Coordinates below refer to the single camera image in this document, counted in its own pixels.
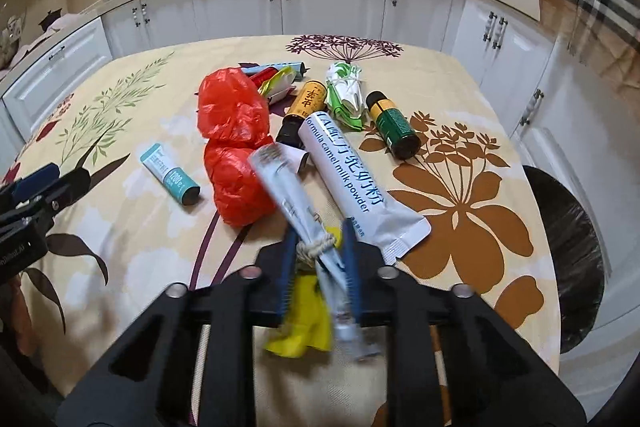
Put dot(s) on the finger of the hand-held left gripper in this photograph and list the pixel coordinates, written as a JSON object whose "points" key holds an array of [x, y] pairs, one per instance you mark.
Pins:
{"points": [[65, 189], [35, 184]]}

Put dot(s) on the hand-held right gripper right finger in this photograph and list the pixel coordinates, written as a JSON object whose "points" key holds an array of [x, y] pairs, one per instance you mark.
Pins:
{"points": [[351, 267]]}

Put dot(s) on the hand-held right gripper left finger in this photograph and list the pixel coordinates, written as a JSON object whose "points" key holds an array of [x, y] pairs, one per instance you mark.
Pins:
{"points": [[285, 272]]}

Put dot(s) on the yellow packet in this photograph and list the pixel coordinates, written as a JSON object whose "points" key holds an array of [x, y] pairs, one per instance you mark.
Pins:
{"points": [[305, 317]]}

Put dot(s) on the white and yellow wrapper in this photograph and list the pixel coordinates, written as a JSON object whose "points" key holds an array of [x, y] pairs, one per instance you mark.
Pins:
{"points": [[280, 187]]}

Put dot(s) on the white milk powder sachet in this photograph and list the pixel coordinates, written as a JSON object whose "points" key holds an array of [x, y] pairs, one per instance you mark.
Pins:
{"points": [[350, 167]]}

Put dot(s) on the red plastic bag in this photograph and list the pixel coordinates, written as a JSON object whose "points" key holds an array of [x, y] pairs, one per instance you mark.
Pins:
{"points": [[230, 117]]}

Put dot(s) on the brown bottle with black cap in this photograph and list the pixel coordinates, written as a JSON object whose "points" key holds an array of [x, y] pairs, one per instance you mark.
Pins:
{"points": [[305, 102]]}

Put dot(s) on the green and white bag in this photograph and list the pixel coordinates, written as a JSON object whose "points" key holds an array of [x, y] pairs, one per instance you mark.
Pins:
{"points": [[345, 94]]}

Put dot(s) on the trash bin with black liner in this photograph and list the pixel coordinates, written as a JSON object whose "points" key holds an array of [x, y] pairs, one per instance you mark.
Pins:
{"points": [[570, 257]]}

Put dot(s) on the floral tablecloth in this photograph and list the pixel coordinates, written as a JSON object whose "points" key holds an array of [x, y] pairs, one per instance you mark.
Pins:
{"points": [[125, 232]]}

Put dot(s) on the teal and white tube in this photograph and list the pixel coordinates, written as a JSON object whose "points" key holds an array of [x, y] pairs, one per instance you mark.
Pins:
{"points": [[167, 172]]}

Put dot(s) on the small white paper tube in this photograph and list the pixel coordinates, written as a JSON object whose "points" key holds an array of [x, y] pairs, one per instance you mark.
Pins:
{"points": [[292, 157]]}

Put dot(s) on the green bottle with yellow band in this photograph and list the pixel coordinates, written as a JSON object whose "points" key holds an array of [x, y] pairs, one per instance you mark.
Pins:
{"points": [[395, 127]]}

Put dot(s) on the dark clay pot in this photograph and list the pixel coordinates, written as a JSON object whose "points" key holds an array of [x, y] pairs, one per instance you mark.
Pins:
{"points": [[51, 19]]}

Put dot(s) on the yellow-green wrapper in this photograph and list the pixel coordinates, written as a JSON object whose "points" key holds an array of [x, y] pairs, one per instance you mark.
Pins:
{"points": [[281, 79]]}

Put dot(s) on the red packet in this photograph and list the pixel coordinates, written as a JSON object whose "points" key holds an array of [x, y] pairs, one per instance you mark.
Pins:
{"points": [[261, 79]]}

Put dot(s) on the blue tube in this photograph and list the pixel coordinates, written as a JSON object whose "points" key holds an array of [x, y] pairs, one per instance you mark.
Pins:
{"points": [[260, 68]]}

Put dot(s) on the white kitchen cabinets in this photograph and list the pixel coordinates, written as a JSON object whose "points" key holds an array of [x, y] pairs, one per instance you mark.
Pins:
{"points": [[330, 2]]}

